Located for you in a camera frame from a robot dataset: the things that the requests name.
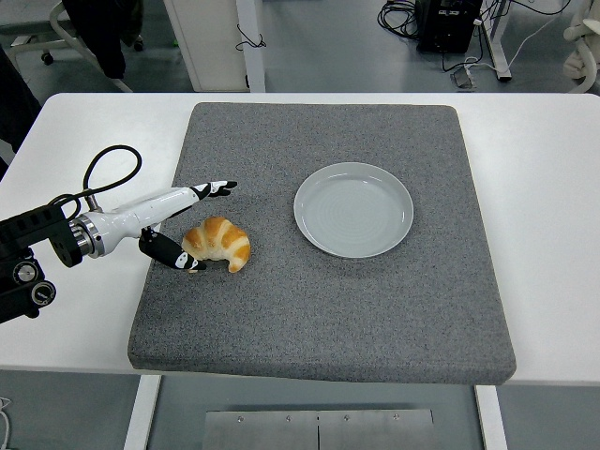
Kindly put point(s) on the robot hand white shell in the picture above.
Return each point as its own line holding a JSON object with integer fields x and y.
{"x": 140, "y": 211}

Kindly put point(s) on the golden croissant bread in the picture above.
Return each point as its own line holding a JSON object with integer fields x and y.
{"x": 220, "y": 239}

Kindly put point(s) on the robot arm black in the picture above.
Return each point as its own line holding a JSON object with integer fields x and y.
{"x": 28, "y": 229}

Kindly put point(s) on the grey round plate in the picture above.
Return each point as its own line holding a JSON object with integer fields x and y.
{"x": 354, "y": 211}

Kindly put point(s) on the grey metal plate with screws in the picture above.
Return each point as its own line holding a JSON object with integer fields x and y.
{"x": 319, "y": 431}

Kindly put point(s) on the person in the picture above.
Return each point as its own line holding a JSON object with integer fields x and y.
{"x": 14, "y": 108}

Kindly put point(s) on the white cabinet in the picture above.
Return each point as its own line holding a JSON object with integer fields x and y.
{"x": 206, "y": 42}

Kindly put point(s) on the dark hanging jacket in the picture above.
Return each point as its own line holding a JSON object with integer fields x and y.
{"x": 103, "y": 33}

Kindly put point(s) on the white table leg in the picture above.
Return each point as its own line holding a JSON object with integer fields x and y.
{"x": 492, "y": 417}
{"x": 140, "y": 412}

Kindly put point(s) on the grey felt mat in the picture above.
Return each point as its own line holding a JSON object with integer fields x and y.
{"x": 319, "y": 309}

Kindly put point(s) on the white office chair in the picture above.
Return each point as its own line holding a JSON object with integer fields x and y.
{"x": 55, "y": 21}

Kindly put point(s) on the grey floor pedal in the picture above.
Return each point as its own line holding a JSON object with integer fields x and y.
{"x": 464, "y": 79}

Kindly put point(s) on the black computer tower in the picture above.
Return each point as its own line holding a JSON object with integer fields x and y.
{"x": 445, "y": 23}

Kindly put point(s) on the white desk leg with foot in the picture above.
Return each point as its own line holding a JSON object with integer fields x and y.
{"x": 499, "y": 42}

